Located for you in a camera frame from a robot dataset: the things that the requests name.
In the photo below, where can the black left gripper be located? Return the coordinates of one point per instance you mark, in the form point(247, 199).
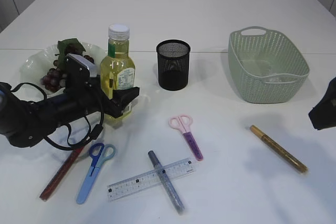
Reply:
point(83, 96)

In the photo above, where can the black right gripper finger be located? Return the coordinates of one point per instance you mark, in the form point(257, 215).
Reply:
point(322, 116)

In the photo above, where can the yellow tea drink bottle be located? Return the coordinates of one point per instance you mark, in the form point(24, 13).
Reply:
point(117, 69)

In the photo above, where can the purple artificial grape bunch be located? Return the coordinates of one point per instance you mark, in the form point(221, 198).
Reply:
point(56, 76)

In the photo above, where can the pink scissors purple sheath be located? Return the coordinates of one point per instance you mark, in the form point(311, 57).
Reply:
point(183, 123)

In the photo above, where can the clear plastic sheet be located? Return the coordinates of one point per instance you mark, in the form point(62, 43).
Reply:
point(269, 74)

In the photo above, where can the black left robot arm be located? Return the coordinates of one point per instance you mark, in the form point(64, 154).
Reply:
point(26, 123)

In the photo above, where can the gold glitter marker pen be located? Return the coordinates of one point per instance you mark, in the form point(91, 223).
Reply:
point(279, 150)

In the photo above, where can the green plastic woven basket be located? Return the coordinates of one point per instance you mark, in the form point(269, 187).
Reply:
point(246, 53)

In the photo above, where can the black mesh pen holder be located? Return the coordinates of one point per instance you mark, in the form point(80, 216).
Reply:
point(173, 64)

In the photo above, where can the clear plastic ruler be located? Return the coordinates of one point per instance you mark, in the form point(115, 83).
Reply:
point(150, 179)

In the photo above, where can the pale green wavy glass plate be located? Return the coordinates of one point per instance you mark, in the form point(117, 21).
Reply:
point(37, 65)

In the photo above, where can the red glitter marker pen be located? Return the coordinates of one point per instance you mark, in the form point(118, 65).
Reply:
point(60, 174)

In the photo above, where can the silver glitter marker pen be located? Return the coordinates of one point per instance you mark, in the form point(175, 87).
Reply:
point(166, 182)

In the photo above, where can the blue scissors with sheath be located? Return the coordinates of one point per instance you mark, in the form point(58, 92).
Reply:
point(100, 153)

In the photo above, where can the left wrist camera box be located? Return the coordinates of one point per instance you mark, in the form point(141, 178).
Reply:
point(79, 71)

